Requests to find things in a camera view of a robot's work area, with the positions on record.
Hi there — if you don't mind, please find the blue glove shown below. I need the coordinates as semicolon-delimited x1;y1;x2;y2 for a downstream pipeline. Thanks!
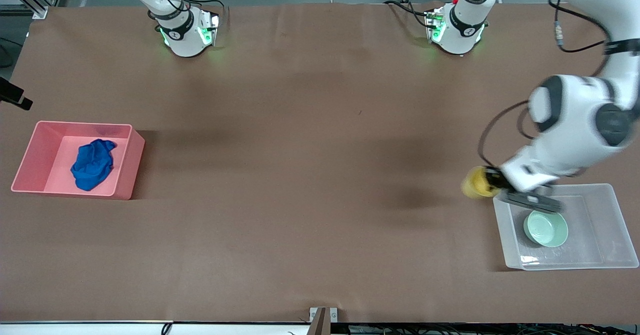
70;139;118;192

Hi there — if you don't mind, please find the pink rectangular plastic bin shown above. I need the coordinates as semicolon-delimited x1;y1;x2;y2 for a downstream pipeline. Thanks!
11;120;146;201

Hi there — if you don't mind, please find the pale green bowl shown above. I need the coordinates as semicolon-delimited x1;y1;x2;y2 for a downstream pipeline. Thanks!
523;211;570;249

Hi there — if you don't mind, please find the metal table edge bracket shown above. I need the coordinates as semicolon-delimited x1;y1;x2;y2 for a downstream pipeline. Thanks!
309;307;339;335

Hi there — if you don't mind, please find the yellow plastic cup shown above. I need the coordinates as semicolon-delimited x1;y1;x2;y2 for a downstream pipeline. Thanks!
461;165;501;199

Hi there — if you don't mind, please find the clear plastic storage box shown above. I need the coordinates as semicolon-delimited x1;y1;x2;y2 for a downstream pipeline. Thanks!
493;183;640;272

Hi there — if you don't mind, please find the black left base cable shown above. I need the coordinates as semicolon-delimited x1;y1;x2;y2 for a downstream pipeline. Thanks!
383;0;432;29

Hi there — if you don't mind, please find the brown table cover sheet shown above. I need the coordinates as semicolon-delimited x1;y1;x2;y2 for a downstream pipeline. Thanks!
0;2;640;325

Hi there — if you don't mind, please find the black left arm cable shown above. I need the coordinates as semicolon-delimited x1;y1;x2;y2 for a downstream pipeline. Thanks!
477;0;613;172

